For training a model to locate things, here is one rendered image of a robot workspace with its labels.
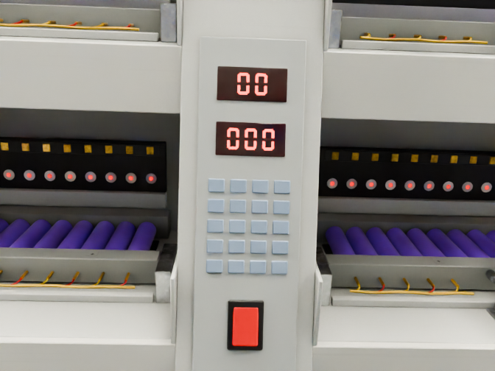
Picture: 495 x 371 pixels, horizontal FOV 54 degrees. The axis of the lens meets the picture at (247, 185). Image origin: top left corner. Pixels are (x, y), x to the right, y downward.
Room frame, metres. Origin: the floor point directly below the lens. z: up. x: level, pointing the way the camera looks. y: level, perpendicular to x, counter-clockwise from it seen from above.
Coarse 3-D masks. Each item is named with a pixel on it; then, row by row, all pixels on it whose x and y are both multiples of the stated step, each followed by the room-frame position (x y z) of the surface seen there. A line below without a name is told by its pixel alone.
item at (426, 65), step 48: (336, 0) 0.50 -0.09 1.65; (384, 0) 0.51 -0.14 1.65; (432, 0) 0.51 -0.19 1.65; (480, 0) 0.51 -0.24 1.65; (336, 48) 0.37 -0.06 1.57; (384, 48) 0.37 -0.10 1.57; (432, 48) 0.37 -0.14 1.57; (480, 48) 0.38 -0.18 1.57; (336, 96) 0.33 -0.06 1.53; (384, 96) 0.33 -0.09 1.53; (432, 96) 0.33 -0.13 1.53; (480, 96) 0.34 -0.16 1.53
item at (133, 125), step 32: (0, 128) 0.51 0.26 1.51; (32, 128) 0.51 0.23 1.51; (64, 128) 0.52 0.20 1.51; (96, 128) 0.52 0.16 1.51; (128, 128) 0.52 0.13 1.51; (160, 128) 0.52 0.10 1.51; (320, 128) 0.53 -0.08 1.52; (352, 128) 0.53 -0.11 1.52; (384, 128) 0.53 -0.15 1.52; (416, 128) 0.53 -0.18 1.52; (448, 128) 0.53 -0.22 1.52; (480, 128) 0.53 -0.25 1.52
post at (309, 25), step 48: (192, 0) 0.32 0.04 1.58; (240, 0) 0.32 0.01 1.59; (288, 0) 0.32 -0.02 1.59; (192, 48) 0.32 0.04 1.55; (192, 96) 0.32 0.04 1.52; (192, 144) 0.32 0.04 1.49; (192, 192) 0.32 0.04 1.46; (192, 240) 0.32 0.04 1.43; (192, 288) 0.32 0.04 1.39; (192, 336) 0.32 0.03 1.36
